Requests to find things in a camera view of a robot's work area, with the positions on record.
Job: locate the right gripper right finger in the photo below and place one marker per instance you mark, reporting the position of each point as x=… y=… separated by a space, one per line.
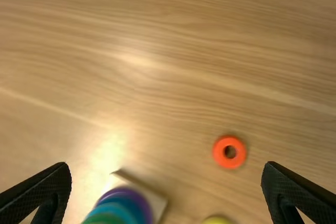
x=294 y=195

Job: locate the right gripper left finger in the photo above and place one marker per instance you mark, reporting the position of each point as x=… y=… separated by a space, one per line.
x=31 y=195

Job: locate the wooden peg base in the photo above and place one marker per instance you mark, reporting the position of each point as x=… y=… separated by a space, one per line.
x=157 y=203

